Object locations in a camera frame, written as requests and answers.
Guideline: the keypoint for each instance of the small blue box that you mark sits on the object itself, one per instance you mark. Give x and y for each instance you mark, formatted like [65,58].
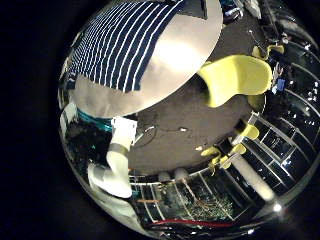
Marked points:
[281,85]

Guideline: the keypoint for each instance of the teal ribbed strip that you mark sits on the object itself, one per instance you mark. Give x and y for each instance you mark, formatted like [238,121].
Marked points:
[96,121]

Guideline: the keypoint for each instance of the navy white-striped clothing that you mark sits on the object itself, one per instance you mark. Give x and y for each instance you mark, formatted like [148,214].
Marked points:
[126,43]

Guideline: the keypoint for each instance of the large yellow shell chair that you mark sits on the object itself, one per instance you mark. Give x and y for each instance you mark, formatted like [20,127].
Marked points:
[233,78]

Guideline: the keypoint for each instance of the small yellow chair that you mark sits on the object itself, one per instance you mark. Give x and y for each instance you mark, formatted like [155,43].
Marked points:
[257,52]
[210,151]
[276,49]
[238,148]
[250,131]
[225,162]

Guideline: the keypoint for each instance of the white round column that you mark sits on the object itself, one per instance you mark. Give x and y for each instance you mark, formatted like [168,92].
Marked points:
[253,178]

